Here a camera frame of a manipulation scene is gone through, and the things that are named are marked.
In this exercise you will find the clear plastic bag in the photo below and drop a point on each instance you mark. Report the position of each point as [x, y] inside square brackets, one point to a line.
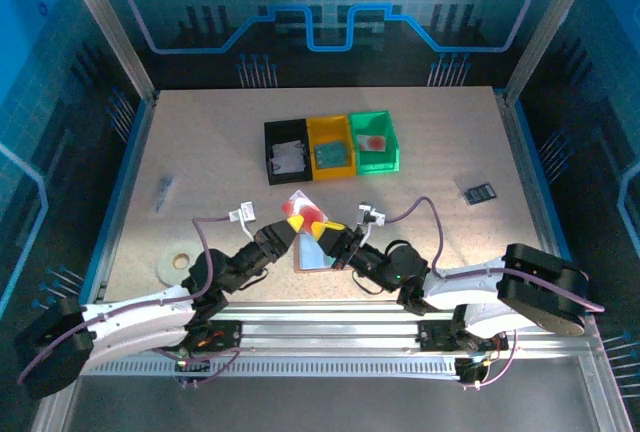
[164, 192]

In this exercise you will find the red circle cards stack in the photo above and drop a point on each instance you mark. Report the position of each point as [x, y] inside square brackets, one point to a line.
[372, 143]

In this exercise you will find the aluminium frame post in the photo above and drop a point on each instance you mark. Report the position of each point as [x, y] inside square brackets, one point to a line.
[110, 37]
[550, 27]

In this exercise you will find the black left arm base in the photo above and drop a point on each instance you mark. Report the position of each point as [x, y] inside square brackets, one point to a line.
[227, 334]

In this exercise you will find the black plastic bin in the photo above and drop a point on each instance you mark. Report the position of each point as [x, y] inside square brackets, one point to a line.
[287, 179]

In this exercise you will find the white tape roll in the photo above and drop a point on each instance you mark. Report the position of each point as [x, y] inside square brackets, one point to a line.
[170, 272]

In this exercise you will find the teal cards stack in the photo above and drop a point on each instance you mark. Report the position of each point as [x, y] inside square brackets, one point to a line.
[345, 153]

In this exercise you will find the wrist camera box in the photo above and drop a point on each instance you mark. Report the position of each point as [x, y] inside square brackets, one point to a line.
[371, 214]
[242, 213]

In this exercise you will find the yellow plastic bin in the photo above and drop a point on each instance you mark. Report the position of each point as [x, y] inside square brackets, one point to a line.
[332, 174]

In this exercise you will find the white card red circles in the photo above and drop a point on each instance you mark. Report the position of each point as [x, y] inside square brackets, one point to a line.
[300, 204]

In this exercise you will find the aluminium mounting rail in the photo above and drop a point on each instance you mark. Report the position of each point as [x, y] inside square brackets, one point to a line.
[325, 327]

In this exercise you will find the green plastic bin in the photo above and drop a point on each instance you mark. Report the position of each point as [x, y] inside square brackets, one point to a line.
[375, 167]

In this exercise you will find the small dark chip card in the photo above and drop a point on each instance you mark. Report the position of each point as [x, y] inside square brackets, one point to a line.
[480, 194]

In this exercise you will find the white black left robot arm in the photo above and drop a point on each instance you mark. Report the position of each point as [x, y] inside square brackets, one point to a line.
[135, 312]

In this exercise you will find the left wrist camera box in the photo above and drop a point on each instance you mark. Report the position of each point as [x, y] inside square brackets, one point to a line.
[242, 213]

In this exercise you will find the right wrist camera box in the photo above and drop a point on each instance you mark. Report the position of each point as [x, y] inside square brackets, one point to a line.
[371, 214]

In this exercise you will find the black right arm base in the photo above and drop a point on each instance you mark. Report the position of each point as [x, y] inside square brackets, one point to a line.
[435, 334]

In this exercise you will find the teal VIP card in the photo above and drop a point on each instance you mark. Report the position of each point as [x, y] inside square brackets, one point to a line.
[330, 154]

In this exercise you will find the white cards stack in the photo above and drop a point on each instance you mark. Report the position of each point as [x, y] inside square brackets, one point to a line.
[287, 158]

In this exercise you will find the aluminium side rail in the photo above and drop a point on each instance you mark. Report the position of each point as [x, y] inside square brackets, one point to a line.
[522, 152]
[131, 162]

